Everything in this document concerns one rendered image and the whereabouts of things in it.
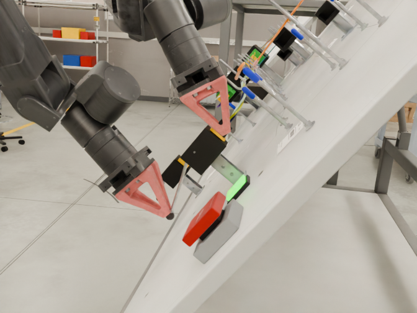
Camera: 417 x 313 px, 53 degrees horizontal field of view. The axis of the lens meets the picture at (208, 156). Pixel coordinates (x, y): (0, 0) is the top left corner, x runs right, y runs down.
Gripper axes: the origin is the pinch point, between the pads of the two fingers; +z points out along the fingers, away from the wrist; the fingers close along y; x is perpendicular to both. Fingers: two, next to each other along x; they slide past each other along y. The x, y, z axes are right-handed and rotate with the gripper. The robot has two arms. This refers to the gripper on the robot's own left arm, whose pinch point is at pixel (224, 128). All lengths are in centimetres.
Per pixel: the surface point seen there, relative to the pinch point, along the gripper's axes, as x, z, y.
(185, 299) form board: 9.3, 11.9, -22.6
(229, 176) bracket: 2.4, 6.5, -1.0
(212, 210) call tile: 3.4, 5.7, -20.4
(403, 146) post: -43, 34, 73
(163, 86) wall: 114, -87, 768
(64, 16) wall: 221, -289, 755
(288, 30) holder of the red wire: -23, -12, 51
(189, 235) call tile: 6.8, 7.1, -19.8
